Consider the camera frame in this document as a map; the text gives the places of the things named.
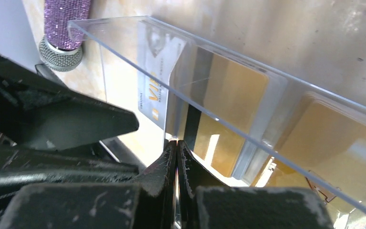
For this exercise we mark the silver credit card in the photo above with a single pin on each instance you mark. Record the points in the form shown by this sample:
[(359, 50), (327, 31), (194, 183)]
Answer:
[(158, 54)]

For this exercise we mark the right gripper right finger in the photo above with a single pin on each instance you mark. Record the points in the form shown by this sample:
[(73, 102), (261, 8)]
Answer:
[(208, 203)]

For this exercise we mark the clear plastic card box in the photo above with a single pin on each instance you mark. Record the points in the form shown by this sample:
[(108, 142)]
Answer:
[(302, 136)]

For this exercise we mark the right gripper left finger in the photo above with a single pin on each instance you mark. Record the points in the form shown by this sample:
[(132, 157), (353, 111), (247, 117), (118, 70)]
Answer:
[(144, 202)]

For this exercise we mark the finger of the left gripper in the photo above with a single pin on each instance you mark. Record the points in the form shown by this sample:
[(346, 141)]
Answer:
[(21, 166), (38, 113)]

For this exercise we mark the purple glitter microphone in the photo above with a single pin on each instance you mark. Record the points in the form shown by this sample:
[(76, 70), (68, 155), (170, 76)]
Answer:
[(57, 49)]

